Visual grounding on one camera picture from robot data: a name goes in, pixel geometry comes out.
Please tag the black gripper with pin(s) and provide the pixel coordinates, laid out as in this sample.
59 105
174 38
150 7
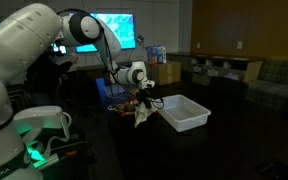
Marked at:
144 95

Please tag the white terry towel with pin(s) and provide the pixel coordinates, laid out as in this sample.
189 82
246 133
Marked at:
141 115

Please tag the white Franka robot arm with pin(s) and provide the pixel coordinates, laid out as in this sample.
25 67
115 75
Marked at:
17 43

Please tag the person's hand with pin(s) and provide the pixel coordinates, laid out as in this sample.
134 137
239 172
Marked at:
74 60

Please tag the brown plush toy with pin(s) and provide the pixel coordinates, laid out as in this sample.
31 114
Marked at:
127 107

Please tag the cardboard box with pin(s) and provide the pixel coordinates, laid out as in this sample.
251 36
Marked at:
165 72

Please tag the clear plastic bin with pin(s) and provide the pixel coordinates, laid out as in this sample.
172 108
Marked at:
184 111

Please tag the blue printed box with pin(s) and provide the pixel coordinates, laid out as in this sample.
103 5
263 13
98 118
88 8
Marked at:
155 54

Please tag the wooden shelf cabinet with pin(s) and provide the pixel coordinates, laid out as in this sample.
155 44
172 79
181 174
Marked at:
217 65

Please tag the black rod orange tip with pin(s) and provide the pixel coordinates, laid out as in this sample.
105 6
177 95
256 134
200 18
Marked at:
70 153

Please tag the small lit monitor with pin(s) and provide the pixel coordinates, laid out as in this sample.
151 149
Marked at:
60 49

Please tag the person in dark clothes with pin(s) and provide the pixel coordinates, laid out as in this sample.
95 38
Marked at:
45 76

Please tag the white VR headset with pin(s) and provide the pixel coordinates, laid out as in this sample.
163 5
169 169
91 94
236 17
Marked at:
39 116

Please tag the green plaid sofa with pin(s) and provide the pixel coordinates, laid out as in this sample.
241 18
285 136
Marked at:
277 83

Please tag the large wall screen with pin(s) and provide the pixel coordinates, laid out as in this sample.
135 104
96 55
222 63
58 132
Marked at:
120 30

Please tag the white wall outlet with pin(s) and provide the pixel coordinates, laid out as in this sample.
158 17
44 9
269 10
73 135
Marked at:
239 45

